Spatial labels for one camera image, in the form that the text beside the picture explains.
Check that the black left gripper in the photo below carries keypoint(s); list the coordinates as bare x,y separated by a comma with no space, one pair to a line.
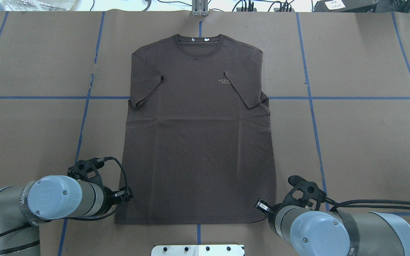
111,197

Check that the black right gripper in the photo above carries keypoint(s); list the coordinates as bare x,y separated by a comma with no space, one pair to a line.
268,209

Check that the dark brown t-shirt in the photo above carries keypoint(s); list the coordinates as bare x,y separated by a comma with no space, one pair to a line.
198,140

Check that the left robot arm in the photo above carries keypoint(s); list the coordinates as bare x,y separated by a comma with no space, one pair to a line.
79,195

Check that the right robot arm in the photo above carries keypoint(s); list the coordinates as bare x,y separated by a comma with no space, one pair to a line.
315,225

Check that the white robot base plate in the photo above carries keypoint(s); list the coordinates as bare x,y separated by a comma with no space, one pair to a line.
199,250

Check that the aluminium frame post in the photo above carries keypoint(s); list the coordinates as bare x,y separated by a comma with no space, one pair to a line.
199,8

